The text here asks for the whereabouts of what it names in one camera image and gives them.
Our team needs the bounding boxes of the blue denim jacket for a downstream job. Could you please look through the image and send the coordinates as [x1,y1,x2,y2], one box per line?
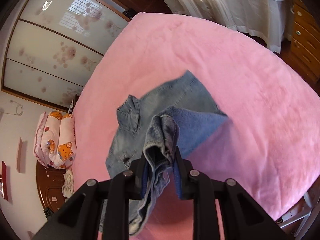
[106,71,228,236]

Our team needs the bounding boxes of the beige crumpled cloth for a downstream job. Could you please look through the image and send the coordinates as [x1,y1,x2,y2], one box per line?
[61,169,74,198]

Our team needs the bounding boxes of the pink bear print quilt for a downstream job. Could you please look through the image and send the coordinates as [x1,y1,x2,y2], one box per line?
[33,111,76,170]

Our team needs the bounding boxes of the dark wooden headboard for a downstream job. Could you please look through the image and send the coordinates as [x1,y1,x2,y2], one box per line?
[36,162,66,212]

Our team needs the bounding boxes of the pink bed sheet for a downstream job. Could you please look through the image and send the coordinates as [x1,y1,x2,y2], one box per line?
[71,12,320,240]

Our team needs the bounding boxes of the floral sliding wardrobe doors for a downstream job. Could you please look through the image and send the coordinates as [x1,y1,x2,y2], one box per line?
[1,0,129,110]

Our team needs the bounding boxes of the wooden drawer cabinet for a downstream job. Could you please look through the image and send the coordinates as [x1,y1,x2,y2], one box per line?
[279,0,320,94]

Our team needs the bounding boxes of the cream lace curtain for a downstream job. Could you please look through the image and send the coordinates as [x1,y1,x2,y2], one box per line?
[163,0,293,53]

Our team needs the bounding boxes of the red wall shelf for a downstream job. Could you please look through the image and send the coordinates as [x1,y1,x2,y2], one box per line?
[0,161,9,201]

